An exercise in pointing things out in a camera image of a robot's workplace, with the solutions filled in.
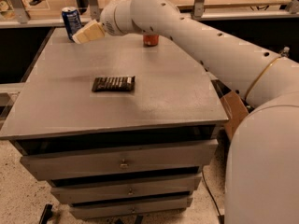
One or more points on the brown cardboard box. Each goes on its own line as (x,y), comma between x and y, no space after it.
(235,110)

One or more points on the dark snack bar wrapper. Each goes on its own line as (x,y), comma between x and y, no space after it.
(113,84)

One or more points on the small black object on shelf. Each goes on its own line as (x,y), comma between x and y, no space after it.
(35,2)

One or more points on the black object on floor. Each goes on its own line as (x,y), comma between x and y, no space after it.
(46,215)

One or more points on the middle grey drawer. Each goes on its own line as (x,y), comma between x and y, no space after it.
(131,188)

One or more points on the grey drawer cabinet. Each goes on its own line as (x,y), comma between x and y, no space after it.
(173,101)

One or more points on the clear plastic water bottle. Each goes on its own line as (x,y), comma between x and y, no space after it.
(285,52)

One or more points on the red coca-cola can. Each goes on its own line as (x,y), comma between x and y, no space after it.
(150,40)

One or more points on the bottom grey drawer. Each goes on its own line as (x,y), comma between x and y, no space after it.
(132,207)

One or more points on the top grey drawer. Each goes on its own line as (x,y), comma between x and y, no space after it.
(119,160)

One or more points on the grey drawer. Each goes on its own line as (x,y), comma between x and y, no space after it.
(119,160)
(132,207)
(131,188)

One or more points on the metal railing frame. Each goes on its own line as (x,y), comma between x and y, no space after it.
(48,12)

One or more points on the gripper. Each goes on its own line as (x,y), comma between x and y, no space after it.
(107,20)

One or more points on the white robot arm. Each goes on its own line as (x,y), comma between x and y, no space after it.
(262,171)

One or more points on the blue pepsi can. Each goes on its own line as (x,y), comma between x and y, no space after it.
(72,22)

